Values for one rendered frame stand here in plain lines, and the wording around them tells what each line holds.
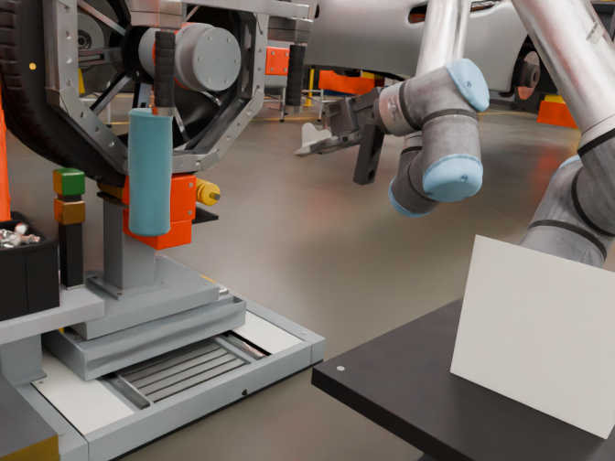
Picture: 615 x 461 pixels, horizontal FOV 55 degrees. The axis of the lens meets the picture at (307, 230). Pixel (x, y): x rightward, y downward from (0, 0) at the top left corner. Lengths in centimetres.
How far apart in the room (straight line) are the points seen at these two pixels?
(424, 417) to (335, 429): 48
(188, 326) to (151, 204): 48
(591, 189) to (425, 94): 35
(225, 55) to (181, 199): 37
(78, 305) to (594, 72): 95
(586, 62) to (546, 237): 31
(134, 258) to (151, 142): 47
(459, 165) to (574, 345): 40
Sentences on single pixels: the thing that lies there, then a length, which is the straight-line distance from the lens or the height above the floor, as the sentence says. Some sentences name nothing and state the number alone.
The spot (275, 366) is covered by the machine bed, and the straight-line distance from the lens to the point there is 163.
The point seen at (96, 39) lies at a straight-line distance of 187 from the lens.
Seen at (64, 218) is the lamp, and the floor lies 58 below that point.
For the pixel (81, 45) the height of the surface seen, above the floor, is 84.
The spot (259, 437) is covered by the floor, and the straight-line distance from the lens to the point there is 148.
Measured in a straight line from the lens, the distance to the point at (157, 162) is 124.
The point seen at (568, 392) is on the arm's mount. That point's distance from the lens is 116.
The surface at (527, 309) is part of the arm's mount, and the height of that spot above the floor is 48.
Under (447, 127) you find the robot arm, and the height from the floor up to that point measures 79.
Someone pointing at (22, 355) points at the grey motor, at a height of 14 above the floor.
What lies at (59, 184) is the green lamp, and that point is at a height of 64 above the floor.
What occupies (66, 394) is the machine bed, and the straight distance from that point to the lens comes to 151.
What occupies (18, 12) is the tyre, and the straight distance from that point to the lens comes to 132.
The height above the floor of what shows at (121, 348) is 15.
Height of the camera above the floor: 89
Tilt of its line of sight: 17 degrees down
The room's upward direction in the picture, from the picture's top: 6 degrees clockwise
